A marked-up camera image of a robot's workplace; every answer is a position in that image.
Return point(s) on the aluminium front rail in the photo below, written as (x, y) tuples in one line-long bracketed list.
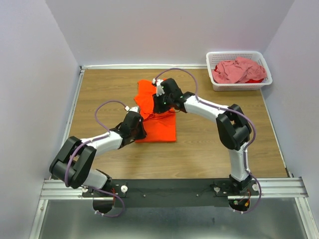
[(271, 188)]

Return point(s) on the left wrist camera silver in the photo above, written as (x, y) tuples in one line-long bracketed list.
[(135, 109)]

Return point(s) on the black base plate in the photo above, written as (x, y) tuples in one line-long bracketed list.
[(152, 193)]

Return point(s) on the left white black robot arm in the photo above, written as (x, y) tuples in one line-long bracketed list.
[(73, 162)]

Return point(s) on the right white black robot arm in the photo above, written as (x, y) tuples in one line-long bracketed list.
[(233, 128)]

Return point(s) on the red t shirt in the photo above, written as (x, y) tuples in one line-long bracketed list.
[(251, 81)]

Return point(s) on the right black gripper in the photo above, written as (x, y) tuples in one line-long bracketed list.
[(157, 108)]

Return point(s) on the white plastic basket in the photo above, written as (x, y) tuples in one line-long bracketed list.
[(213, 58)]

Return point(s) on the orange t shirt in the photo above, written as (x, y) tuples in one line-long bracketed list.
[(159, 127)]

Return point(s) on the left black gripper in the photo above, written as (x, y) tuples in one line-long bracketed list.
[(143, 133)]

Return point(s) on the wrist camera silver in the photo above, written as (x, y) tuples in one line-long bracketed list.
[(135, 109), (159, 88)]

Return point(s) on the pink t shirt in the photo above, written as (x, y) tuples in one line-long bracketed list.
[(238, 71)]

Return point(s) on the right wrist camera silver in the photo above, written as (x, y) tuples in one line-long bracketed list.
[(159, 88)]

